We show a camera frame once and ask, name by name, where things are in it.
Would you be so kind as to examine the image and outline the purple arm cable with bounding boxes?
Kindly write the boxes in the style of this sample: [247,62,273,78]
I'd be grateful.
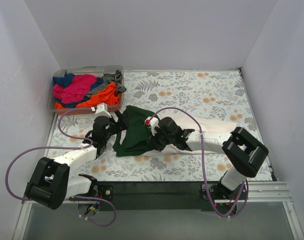
[5,107,117,228]
[148,107,249,218]

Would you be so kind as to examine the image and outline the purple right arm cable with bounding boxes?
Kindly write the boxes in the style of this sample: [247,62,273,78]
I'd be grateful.
[148,107,249,218]

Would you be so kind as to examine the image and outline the grey t-shirt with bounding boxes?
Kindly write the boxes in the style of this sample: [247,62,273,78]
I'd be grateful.
[85,70,126,98]

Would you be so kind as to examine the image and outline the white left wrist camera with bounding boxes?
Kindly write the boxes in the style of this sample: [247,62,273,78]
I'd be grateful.
[91,103,111,118]

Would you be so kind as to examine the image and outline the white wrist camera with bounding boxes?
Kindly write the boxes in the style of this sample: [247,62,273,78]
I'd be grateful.
[91,103,111,118]
[144,117,159,136]

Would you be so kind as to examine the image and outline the orange t-shirt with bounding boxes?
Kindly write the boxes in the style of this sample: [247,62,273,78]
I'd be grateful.
[54,83,122,110]

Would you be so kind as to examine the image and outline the aluminium frame rail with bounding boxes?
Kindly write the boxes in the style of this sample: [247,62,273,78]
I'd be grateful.
[248,181,292,202]

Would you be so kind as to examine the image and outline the navy blue t-shirt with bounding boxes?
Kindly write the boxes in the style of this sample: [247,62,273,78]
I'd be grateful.
[53,73,105,106]

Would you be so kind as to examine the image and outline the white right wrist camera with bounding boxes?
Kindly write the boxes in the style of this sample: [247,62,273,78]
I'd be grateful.
[144,117,159,136]

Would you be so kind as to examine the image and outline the floral patterned table mat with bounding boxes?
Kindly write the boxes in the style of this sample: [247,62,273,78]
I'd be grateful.
[41,70,272,182]

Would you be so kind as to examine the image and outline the pink t-shirt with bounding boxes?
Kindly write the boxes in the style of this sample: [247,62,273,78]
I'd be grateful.
[53,74,98,105]

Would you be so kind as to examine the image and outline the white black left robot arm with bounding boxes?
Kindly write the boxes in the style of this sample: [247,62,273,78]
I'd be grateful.
[25,110,129,210]

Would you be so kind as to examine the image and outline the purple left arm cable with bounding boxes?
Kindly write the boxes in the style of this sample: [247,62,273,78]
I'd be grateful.
[5,107,117,228]

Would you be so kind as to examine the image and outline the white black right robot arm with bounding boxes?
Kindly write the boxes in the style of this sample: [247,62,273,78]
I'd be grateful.
[145,117,269,200]

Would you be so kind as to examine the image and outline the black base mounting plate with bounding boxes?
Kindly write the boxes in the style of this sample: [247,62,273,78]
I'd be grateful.
[69,179,249,213]

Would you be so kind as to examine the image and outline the clear plastic bin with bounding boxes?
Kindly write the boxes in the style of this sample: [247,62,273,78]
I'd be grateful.
[48,65,126,115]

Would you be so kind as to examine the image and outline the white and green t-shirt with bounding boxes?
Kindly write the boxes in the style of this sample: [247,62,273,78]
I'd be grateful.
[113,105,236,157]

